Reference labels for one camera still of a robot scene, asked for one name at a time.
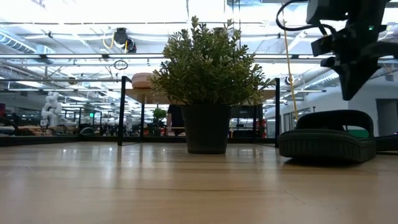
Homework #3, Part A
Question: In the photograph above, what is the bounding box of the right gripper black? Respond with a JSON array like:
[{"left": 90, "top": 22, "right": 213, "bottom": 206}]
[{"left": 320, "top": 24, "right": 386, "bottom": 101}]

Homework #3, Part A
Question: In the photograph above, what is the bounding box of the black slide sandal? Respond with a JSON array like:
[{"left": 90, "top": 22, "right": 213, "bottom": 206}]
[{"left": 277, "top": 109, "right": 377, "bottom": 164}]

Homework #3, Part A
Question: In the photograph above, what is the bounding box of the grey door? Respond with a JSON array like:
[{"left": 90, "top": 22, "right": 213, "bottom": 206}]
[{"left": 376, "top": 98, "right": 398, "bottom": 137}]

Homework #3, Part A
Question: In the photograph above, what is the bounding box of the green artificial plant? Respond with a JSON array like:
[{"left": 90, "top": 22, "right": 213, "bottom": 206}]
[{"left": 148, "top": 15, "right": 276, "bottom": 106}]

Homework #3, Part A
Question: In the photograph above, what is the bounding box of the black plant pot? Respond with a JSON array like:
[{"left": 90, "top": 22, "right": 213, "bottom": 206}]
[{"left": 181, "top": 104, "right": 233, "bottom": 155}]

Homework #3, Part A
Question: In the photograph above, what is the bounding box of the person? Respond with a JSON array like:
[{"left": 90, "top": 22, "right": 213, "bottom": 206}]
[{"left": 166, "top": 105, "right": 186, "bottom": 137}]

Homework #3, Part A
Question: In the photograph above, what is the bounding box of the green background potted plant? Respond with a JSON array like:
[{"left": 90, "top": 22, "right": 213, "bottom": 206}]
[{"left": 152, "top": 107, "right": 168, "bottom": 136}]

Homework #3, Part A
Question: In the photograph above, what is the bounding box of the white robot figure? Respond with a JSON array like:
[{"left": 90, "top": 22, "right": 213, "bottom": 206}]
[{"left": 40, "top": 91, "right": 78, "bottom": 128}]

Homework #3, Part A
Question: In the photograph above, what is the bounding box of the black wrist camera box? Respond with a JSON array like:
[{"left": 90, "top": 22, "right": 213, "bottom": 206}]
[{"left": 310, "top": 34, "right": 338, "bottom": 57}]

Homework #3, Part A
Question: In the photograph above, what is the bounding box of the yellow hanging cord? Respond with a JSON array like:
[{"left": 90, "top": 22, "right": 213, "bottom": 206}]
[{"left": 282, "top": 18, "right": 300, "bottom": 122}]

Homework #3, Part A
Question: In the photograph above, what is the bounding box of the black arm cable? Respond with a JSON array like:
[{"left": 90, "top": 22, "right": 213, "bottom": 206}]
[{"left": 275, "top": 0, "right": 338, "bottom": 37}]

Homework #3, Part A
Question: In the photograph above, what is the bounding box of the wooden shelf black metal frame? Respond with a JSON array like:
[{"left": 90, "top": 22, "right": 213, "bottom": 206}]
[{"left": 117, "top": 75, "right": 281, "bottom": 149}]

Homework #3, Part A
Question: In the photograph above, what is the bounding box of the black hanging cable loop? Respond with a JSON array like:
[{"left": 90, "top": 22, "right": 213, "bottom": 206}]
[{"left": 113, "top": 59, "right": 129, "bottom": 71}]

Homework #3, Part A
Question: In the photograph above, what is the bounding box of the black ceiling-hung camera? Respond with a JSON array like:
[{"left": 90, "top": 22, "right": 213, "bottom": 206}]
[{"left": 102, "top": 27, "right": 137, "bottom": 54}]

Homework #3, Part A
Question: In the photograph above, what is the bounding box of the black aluminium table frame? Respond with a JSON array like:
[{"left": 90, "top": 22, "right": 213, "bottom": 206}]
[{"left": 0, "top": 134, "right": 280, "bottom": 147}]

